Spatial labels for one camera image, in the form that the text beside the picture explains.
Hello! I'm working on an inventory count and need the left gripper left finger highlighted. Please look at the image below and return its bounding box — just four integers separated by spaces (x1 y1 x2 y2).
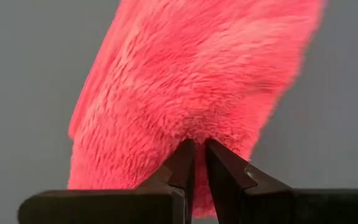
17 139 195 224

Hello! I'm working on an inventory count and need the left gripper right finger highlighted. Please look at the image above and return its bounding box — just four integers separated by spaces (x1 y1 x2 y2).
205 138 358 224

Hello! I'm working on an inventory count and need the pink fluffy towel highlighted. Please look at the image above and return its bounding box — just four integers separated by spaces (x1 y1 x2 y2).
68 0 328 218

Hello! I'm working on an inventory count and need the grey table mat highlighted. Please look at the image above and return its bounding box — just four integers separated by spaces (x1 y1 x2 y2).
0 0 358 224

